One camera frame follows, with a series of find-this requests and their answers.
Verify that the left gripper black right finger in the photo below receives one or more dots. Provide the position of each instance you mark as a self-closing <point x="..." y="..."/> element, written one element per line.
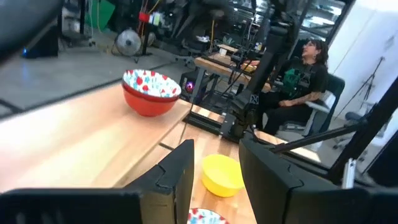
<point x="267" y="186"/>

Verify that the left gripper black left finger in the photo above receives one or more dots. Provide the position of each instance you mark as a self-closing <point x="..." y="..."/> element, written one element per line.
<point x="174" y="186"/>

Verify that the yellow plastic bowl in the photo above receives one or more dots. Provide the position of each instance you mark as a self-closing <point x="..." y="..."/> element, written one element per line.
<point x="222" y="183"/>

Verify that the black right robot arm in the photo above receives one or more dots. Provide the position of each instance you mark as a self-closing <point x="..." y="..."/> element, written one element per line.
<point x="264" y="71"/>

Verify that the computer case pink light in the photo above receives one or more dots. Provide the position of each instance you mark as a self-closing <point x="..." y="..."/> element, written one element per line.
<point x="189" y="86"/>

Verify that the person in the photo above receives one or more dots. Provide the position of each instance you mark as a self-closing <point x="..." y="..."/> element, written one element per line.
<point x="298" y="81"/>

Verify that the office chair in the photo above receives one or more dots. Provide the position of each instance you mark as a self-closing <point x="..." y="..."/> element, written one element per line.
<point x="335" y="85"/>

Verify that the background wooden workbench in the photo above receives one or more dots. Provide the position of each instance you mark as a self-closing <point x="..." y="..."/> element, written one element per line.
<point x="211" y="65"/>

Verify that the round floor fan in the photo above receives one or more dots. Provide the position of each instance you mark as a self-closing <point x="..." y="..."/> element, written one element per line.
<point x="128" y="42"/>

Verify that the green panel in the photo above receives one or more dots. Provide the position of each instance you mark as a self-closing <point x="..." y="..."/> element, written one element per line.
<point x="104" y="12"/>

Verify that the computer tower blue lights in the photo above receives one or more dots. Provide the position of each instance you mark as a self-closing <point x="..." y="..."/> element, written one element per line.
<point x="46" y="46"/>

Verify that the wooden shelf riser black frame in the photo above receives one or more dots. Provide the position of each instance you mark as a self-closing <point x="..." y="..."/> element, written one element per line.
<point x="77" y="140"/>

